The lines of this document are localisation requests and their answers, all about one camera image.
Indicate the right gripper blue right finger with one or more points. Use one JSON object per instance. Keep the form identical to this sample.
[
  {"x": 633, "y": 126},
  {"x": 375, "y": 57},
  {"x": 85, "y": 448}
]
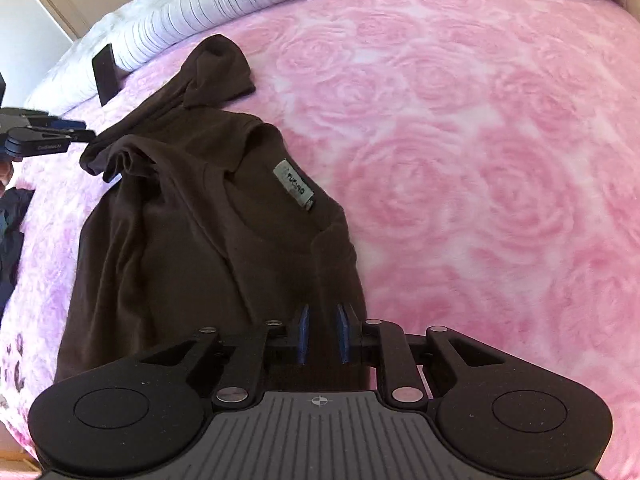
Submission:
[{"x": 343, "y": 333}]

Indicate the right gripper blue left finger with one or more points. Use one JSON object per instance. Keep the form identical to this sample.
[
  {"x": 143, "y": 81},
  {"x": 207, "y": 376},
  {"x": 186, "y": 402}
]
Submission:
[{"x": 302, "y": 333}]

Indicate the dark brown shirt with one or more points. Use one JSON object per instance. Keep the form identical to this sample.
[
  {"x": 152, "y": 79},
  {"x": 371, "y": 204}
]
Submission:
[{"x": 208, "y": 221}]

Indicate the person left hand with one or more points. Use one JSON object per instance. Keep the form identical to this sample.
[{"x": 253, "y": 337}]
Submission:
[{"x": 6, "y": 174}]

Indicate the black garment pile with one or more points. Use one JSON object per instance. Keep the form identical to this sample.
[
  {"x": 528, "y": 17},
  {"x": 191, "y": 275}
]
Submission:
[{"x": 14, "y": 205}]

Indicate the black smartphone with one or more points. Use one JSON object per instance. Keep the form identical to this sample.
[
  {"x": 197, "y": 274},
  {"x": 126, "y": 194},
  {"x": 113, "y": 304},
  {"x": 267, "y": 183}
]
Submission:
[{"x": 106, "y": 74}]

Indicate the white striped duvet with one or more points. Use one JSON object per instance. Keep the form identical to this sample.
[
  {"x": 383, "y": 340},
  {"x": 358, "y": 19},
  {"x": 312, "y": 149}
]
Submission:
[{"x": 137, "y": 32}]

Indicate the pink floral blanket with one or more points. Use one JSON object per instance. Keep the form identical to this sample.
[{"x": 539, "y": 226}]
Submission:
[{"x": 486, "y": 153}]

